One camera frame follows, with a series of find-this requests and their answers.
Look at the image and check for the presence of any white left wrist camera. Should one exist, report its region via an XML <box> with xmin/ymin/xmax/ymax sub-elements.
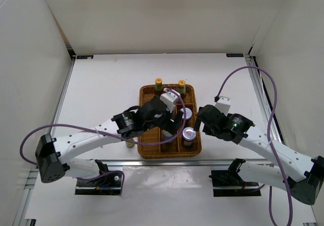
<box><xmin>160</xmin><ymin>88</ymin><xmax>181</xmax><ymax>113</ymax></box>

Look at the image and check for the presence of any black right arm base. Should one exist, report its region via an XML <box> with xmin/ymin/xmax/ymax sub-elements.
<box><xmin>209</xmin><ymin>170</ymin><xmax>261</xmax><ymax>197</ymax></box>

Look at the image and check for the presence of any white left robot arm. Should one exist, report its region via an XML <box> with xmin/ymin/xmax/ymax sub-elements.
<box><xmin>35</xmin><ymin>92</ymin><xmax>182</xmax><ymax>186</ymax></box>

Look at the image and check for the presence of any right blue label sticker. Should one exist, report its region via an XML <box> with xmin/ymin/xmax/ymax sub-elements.
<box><xmin>226</xmin><ymin>53</ymin><xmax>244</xmax><ymax>58</ymax></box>

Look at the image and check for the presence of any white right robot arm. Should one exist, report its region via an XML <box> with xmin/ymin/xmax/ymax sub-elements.
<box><xmin>194</xmin><ymin>105</ymin><xmax>323</xmax><ymax>205</ymax></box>

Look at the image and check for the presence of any silver-lid salt shaker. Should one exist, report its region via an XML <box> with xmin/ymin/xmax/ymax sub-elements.
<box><xmin>162</xmin><ymin>130</ymin><xmax>177</xmax><ymax>143</ymax></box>

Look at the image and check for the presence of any brown wicker basket tray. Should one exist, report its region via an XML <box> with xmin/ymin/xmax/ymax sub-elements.
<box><xmin>137</xmin><ymin>84</ymin><xmax>203</xmax><ymax>160</ymax></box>

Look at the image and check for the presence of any aluminium table frame rail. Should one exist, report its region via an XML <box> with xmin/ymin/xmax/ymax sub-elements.
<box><xmin>244</xmin><ymin>54</ymin><xmax>285</xmax><ymax>144</ymax></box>

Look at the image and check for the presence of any yellow-label small bottle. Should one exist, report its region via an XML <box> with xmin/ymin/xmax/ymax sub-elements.
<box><xmin>126</xmin><ymin>138</ymin><xmax>135</xmax><ymax>148</ymax></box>

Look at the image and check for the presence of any blue label sticker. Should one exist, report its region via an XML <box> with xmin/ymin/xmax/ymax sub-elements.
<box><xmin>226</xmin><ymin>53</ymin><xmax>244</xmax><ymax>58</ymax></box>
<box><xmin>76</xmin><ymin>55</ymin><xmax>94</xmax><ymax>60</ymax></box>

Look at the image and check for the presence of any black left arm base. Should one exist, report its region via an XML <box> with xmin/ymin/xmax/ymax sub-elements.
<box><xmin>74</xmin><ymin>170</ymin><xmax>125</xmax><ymax>196</ymax></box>

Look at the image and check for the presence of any white-lid spice jar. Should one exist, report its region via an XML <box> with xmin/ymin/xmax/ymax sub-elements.
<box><xmin>182</xmin><ymin>127</ymin><xmax>196</xmax><ymax>147</ymax></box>
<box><xmin>180</xmin><ymin>107</ymin><xmax>192</xmax><ymax>127</ymax></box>

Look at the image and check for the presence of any yellow-cap sauce bottle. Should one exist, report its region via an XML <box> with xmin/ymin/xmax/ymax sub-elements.
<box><xmin>178</xmin><ymin>80</ymin><xmax>187</xmax><ymax>103</ymax></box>
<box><xmin>154</xmin><ymin>77</ymin><xmax>164</xmax><ymax>97</ymax></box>

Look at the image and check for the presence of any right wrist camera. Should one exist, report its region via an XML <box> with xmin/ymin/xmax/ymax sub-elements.
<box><xmin>214</xmin><ymin>96</ymin><xmax>231</xmax><ymax>115</ymax></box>

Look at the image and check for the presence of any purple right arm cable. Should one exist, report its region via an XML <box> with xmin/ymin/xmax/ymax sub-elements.
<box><xmin>216</xmin><ymin>65</ymin><xmax>293</xmax><ymax>226</ymax></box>

